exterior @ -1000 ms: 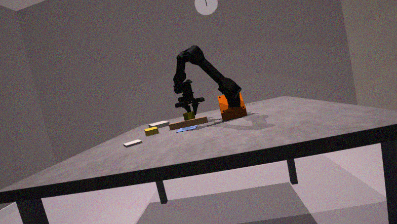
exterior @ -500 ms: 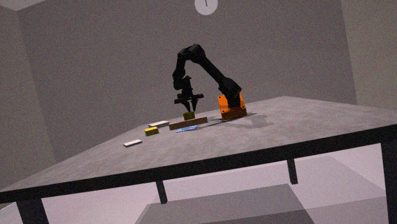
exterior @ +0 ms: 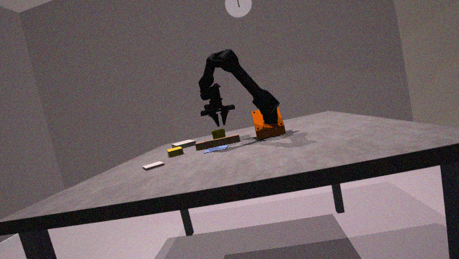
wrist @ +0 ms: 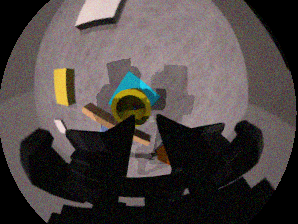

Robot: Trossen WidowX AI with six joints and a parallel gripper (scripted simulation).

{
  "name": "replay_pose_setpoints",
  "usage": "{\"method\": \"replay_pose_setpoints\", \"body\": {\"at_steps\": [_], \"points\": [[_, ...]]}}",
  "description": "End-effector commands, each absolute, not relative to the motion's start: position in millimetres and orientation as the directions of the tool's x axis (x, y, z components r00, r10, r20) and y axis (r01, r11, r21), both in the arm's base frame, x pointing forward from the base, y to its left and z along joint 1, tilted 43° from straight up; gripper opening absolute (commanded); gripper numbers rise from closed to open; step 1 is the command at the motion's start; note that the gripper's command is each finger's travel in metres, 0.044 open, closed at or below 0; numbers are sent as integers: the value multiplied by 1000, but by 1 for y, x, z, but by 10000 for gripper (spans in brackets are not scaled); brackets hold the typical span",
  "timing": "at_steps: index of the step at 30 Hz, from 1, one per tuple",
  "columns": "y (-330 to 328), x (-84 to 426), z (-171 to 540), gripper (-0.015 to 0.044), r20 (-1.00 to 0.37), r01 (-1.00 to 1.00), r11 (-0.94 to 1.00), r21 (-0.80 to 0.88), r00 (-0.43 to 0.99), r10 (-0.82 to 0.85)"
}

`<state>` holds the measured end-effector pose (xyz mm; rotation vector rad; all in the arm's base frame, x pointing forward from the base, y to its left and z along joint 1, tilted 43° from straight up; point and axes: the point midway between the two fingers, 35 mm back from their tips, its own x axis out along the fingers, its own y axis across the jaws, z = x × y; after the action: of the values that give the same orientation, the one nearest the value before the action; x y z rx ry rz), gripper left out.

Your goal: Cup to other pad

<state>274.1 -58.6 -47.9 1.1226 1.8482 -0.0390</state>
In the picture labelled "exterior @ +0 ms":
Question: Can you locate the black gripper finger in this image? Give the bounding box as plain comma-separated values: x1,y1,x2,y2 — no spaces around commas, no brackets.
220,111,229,125
209,114,220,127

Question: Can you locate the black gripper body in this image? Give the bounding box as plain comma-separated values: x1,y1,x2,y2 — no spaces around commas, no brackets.
201,96,235,116

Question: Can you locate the white flat bar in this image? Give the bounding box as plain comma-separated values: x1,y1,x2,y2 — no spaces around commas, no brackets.
142,162,165,170

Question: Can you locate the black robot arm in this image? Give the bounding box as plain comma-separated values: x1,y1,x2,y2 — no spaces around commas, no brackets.
198,49,280,124

